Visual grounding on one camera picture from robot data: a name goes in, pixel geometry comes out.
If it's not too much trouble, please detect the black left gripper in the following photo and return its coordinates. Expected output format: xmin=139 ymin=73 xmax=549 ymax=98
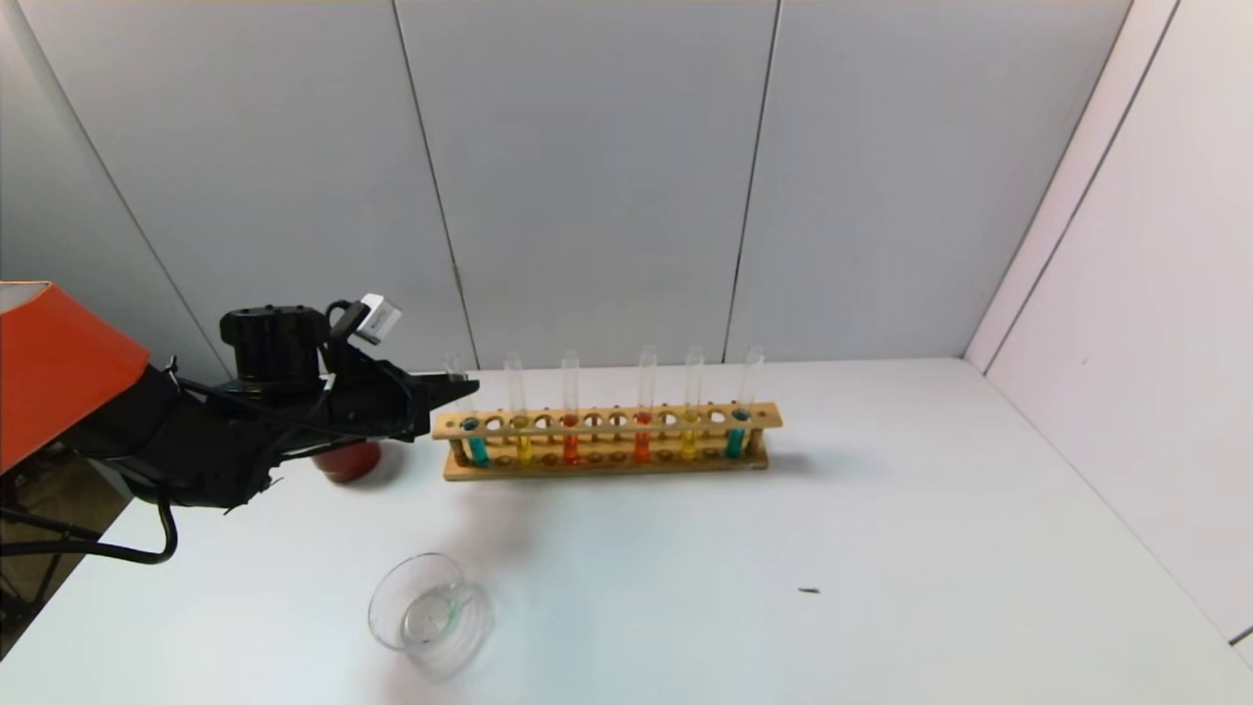
xmin=328 ymin=359 xmax=481 ymax=443

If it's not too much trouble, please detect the glass test tube light-blue liquid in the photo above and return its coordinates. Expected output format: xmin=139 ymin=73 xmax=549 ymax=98
xmin=445 ymin=353 xmax=490 ymax=468

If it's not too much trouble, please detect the glass test tube yellow liquid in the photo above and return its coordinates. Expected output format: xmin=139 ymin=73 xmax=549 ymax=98
xmin=678 ymin=346 xmax=705 ymax=462
xmin=503 ymin=352 xmax=536 ymax=468

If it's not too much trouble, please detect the glass test tube orange liquid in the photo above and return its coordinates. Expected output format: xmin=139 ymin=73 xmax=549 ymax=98
xmin=560 ymin=349 xmax=582 ymax=467
xmin=632 ymin=345 xmax=658 ymax=465

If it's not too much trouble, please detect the wooden test tube rack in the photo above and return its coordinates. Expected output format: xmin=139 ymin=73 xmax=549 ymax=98
xmin=433 ymin=401 xmax=783 ymax=482

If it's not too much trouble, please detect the glass test tube teal liquid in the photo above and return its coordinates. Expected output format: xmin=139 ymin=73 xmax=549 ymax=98
xmin=722 ymin=345 xmax=765 ymax=461

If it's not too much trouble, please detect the dark red plastic cup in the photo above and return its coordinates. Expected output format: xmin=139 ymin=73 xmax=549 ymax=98
xmin=313 ymin=441 xmax=384 ymax=485

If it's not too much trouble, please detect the clear glass dish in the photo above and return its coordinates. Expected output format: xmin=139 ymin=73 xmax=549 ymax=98
xmin=368 ymin=553 xmax=495 ymax=680

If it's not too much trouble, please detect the black tripod stand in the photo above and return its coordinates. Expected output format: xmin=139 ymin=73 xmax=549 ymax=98
xmin=0 ymin=504 xmax=99 ymax=633

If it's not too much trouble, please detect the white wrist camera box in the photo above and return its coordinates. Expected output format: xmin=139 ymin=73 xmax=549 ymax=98
xmin=354 ymin=294 xmax=403 ymax=347

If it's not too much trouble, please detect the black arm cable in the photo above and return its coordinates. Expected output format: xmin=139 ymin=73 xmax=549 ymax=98
xmin=0 ymin=497 xmax=180 ymax=567

